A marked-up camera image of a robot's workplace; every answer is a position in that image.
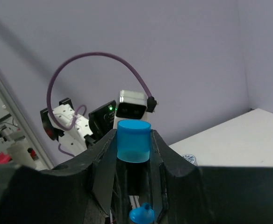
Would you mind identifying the white cylinder roll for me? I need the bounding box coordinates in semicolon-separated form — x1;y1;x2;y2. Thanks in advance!
7;142;36;169

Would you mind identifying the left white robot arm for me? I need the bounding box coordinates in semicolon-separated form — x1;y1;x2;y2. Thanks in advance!
40;98;116;157

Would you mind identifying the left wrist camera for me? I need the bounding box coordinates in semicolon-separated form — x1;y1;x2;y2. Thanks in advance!
113;90;149;129

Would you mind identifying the blue lidded round jar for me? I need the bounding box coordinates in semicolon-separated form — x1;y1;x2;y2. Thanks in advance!
182;154;198;166

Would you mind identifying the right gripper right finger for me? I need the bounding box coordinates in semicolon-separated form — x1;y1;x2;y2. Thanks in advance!
150;130;211;224

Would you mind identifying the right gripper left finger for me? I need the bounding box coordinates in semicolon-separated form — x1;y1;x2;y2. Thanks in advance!
40;129;117;224

